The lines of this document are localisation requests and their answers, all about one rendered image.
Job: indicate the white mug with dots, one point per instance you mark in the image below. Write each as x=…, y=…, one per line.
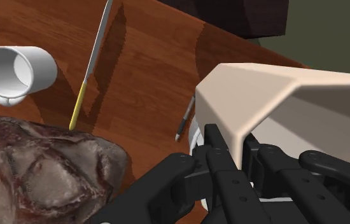
x=38, y=69

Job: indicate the grey black pen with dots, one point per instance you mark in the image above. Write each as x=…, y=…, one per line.
x=185, y=119

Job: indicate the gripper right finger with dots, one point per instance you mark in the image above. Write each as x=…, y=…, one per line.
x=311, y=189

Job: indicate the brown wooden table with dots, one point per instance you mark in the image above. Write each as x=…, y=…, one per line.
x=153, y=77

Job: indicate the reddish brown mottled lump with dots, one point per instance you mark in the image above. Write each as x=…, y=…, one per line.
x=44, y=173

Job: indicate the beige angular box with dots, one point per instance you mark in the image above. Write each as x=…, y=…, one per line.
x=255, y=93

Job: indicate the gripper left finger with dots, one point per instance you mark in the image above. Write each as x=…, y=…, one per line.
x=162, y=189

